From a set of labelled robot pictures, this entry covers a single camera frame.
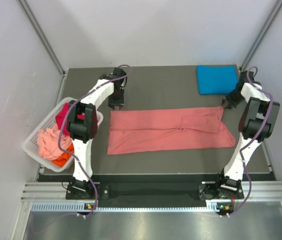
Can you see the white plastic laundry basket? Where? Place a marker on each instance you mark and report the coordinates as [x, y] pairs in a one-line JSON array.
[[30, 145]]

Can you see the left aluminium frame post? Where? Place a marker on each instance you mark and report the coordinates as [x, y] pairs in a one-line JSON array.
[[41, 35]]

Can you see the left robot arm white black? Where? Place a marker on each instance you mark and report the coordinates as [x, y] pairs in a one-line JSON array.
[[83, 121]]

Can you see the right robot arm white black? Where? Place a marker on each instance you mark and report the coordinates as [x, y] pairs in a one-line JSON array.
[[256, 124]]

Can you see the light peach t shirt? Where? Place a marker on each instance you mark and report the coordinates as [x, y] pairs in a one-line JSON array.
[[47, 141]]

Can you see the right aluminium frame post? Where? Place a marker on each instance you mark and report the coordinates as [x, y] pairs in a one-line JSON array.
[[269, 22]]

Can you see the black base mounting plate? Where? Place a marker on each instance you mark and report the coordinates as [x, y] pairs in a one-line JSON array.
[[150, 190]]

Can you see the aluminium frame post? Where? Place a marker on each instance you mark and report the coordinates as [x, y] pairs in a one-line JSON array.
[[41, 35], [269, 22]]

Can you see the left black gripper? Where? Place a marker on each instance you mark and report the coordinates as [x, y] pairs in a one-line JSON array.
[[112, 103]]

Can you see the salmon pink t shirt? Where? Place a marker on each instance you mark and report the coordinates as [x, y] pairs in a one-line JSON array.
[[138, 131]]

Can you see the orange t shirt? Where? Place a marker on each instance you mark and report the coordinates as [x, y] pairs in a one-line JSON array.
[[64, 158]]

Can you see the grey slotted cable duct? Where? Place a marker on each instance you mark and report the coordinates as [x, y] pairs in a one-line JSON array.
[[84, 207]]

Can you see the magenta t shirt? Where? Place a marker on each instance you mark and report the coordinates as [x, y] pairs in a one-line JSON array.
[[60, 118]]

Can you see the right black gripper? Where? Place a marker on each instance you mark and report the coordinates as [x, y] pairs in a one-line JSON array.
[[227, 99]]

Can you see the folded blue t shirt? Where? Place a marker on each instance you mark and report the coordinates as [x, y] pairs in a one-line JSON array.
[[216, 80]]

